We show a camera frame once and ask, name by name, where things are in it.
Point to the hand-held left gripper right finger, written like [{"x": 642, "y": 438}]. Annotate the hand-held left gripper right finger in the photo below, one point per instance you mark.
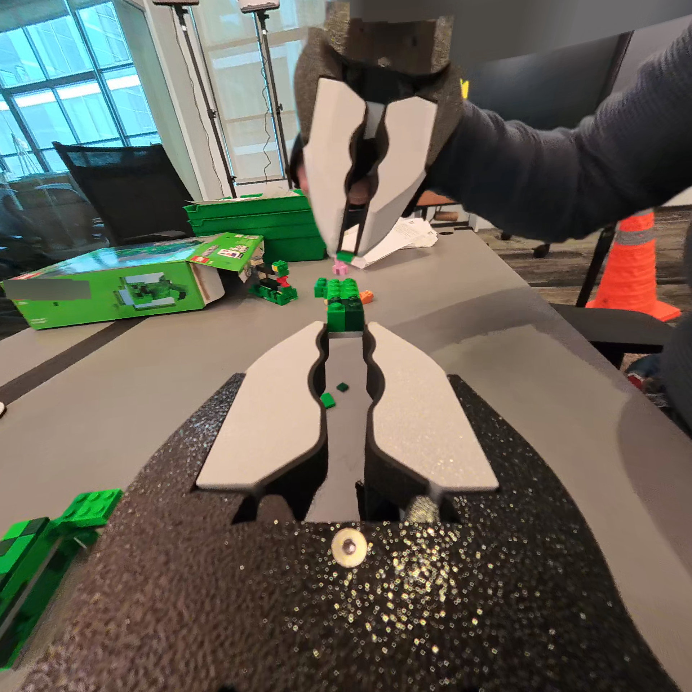
[{"x": 427, "y": 427}]

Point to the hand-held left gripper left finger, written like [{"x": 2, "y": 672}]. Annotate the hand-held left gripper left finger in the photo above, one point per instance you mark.
[{"x": 270, "y": 421}]

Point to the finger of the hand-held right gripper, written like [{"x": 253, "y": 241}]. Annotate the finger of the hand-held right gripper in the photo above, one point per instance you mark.
[
  {"x": 330, "y": 151},
  {"x": 405, "y": 157}
]

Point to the person's right forearm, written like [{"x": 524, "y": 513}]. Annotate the person's right forearm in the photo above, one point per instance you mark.
[{"x": 567, "y": 162}]

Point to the grey desk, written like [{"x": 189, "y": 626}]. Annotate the grey desk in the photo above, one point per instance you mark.
[{"x": 162, "y": 378}]

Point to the person's right hand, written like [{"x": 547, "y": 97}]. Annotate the person's right hand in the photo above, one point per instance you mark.
[{"x": 361, "y": 190}]

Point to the black tripod stand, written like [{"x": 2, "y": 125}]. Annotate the black tripod stand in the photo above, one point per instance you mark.
[
  {"x": 258, "y": 5},
  {"x": 174, "y": 2}
]

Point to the stacked green plastic trays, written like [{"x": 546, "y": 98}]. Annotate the stacked green plastic trays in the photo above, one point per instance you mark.
[{"x": 254, "y": 227}]

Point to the pink brick piece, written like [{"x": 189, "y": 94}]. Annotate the pink brick piece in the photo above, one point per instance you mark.
[{"x": 339, "y": 267}]

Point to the small green brick model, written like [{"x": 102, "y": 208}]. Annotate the small green brick model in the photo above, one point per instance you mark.
[{"x": 273, "y": 294}]

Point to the orange brick piece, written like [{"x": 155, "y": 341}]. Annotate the orange brick piece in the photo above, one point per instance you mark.
[{"x": 366, "y": 297}]

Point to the green cardboard toy box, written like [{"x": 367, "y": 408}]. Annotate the green cardboard toy box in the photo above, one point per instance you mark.
[{"x": 162, "y": 259}]

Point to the black office chair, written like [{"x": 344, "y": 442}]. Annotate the black office chair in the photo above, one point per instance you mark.
[{"x": 124, "y": 184}]

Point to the large glass window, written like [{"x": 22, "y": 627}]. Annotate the large glass window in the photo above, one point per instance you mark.
[{"x": 70, "y": 70}]

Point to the orange traffic cone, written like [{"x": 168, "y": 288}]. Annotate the orange traffic cone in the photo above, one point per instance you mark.
[{"x": 632, "y": 270}]

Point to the person's leg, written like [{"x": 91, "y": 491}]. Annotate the person's leg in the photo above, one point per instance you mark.
[{"x": 678, "y": 373}]

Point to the large curved green brick assembly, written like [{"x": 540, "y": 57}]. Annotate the large curved green brick assembly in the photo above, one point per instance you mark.
[{"x": 32, "y": 567}]

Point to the dark background chairs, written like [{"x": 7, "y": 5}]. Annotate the dark background chairs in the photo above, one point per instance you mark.
[{"x": 48, "y": 227}]

